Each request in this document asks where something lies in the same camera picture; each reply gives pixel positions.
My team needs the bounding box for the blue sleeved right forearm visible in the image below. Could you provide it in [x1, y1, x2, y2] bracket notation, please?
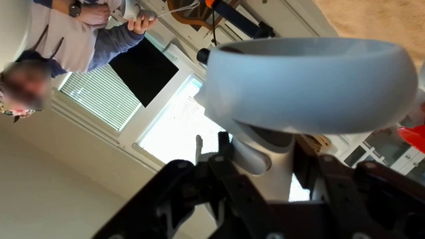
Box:
[84, 24, 145, 73]

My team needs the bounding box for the operator right hand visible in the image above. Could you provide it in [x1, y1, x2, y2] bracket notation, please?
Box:
[126, 9, 159, 36]

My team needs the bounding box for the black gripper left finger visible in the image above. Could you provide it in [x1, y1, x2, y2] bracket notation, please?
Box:
[91, 131, 249, 239]

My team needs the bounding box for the black square panel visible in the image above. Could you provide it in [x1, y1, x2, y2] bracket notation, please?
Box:
[107, 37, 180, 108]

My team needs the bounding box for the person in light shirt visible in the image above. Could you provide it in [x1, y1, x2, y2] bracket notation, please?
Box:
[0, 0, 147, 117]

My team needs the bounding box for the white glass-door cabinet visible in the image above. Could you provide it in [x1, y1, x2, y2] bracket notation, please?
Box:
[341, 127, 425, 183]

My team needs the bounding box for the white operator controller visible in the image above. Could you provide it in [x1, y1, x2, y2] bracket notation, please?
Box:
[120, 0, 143, 21]

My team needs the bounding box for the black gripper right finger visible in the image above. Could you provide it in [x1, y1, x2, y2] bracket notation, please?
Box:
[292, 135, 425, 239]

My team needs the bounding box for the brown wooden armchair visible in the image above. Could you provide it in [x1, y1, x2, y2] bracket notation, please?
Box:
[165, 0, 232, 33]

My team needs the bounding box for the operator left hand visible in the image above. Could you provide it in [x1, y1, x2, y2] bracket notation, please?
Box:
[78, 1, 111, 27]

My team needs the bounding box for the black tripod with orange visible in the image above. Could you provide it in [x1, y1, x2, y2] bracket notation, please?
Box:
[196, 0, 276, 64]

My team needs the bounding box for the dark wrist watch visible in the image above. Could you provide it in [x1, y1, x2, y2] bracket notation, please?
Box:
[67, 0, 83, 19]

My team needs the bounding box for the red bowl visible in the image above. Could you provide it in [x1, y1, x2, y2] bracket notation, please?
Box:
[396, 125, 425, 154]

